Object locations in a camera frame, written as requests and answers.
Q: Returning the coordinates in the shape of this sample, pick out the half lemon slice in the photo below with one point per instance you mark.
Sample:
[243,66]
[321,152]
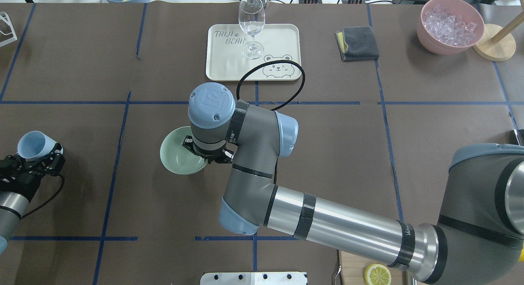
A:
[377,274]

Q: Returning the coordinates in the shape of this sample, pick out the cream bear tray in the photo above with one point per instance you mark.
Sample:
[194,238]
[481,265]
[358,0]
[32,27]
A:
[226,61]

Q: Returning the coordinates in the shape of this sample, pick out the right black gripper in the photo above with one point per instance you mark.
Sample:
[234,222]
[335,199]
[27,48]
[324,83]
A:
[188,142]

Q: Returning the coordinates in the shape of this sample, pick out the grey folded cloth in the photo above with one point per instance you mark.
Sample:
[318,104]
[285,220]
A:
[357,43]

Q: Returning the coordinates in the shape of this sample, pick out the pink bowl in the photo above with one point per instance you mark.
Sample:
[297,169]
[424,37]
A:
[455,7]

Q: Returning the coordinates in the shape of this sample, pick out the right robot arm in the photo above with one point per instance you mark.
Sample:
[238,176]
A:
[478,237]

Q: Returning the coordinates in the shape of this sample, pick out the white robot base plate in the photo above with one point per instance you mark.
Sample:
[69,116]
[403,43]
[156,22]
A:
[255,278]

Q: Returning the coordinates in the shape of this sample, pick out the light blue plastic cup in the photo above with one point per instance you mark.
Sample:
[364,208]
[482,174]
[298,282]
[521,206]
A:
[35,145]

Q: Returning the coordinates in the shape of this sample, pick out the wooden cup stand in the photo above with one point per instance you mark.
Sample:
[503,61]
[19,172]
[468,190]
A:
[496,41]

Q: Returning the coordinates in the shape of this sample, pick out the clear ice cubes in pink bowl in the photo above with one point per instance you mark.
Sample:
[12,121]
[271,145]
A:
[448,28]

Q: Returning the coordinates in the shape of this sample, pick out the white wire dish rack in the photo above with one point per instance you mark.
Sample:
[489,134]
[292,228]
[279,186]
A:
[7,31]

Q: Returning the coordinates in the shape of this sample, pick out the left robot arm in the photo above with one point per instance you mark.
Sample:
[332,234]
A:
[13,208]

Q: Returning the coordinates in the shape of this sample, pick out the green bowl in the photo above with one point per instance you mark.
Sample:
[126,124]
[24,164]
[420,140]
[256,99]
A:
[175,157]

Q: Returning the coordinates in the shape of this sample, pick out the clear wine glass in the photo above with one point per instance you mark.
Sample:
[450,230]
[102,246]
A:
[251,18]

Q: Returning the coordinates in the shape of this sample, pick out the wooden cutting board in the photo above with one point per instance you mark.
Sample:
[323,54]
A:
[353,270]

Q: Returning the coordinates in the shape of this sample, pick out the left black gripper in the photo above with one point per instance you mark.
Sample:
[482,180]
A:
[23,179]

